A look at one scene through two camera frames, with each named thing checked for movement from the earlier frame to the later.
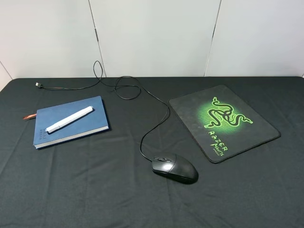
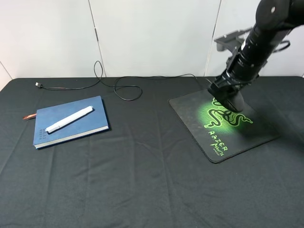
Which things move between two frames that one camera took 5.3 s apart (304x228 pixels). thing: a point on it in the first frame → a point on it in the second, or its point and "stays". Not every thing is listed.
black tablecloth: (106, 179) stays
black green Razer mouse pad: (222, 123) stays
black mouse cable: (101, 71) → (115, 85)
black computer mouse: (176, 168) → (237, 101)
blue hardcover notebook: (93, 122) stays
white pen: (80, 114) stays
